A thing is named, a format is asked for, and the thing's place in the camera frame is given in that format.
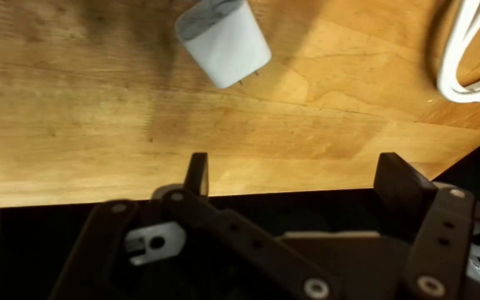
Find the white charger head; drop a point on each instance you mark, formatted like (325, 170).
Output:
(223, 38)

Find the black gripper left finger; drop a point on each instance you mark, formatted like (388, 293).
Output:
(197, 173)

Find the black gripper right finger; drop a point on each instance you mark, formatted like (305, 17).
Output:
(402, 188)

